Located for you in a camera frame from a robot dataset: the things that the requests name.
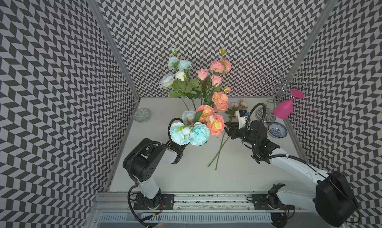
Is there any small pink bud stem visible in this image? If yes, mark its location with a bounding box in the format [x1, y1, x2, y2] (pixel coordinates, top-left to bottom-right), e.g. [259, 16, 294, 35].
[208, 99, 248, 170]

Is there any pink rose stem tall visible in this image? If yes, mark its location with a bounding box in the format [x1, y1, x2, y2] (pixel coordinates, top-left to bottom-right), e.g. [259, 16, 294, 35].
[197, 47, 232, 99]

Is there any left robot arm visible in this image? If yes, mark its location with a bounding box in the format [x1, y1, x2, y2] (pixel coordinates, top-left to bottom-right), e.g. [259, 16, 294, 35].
[122, 138, 187, 200]

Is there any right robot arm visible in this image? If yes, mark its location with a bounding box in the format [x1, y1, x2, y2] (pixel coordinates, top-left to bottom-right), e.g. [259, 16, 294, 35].
[225, 121, 359, 228]

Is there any blue white ceramic bowl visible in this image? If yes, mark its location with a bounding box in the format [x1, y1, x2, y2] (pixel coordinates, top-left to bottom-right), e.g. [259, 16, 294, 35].
[268, 122, 288, 139]

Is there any teal peony flower stem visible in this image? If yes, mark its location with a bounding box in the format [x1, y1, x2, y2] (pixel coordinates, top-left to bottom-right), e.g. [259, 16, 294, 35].
[168, 110, 210, 146]

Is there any magenta plastic wine glass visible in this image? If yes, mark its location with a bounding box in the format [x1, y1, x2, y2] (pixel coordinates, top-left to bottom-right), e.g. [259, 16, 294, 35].
[273, 89, 305, 119]

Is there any white blue rose stem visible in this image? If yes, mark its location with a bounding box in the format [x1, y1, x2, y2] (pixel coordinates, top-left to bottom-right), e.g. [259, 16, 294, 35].
[159, 49, 202, 109]

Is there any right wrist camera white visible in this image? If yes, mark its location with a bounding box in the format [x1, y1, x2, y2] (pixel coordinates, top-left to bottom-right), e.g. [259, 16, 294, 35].
[235, 109, 249, 129]

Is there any metal wire glass rack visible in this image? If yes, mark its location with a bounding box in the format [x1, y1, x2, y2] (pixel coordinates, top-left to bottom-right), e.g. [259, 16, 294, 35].
[260, 73, 308, 118]

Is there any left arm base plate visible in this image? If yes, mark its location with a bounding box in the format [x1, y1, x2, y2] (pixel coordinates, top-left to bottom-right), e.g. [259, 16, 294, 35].
[133, 193, 175, 211]

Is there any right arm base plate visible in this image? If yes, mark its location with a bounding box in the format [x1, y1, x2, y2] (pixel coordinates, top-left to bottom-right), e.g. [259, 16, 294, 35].
[246, 193, 295, 212]

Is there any aluminium front rail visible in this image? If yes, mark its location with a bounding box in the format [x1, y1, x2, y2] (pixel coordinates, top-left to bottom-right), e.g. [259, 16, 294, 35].
[91, 192, 310, 213]

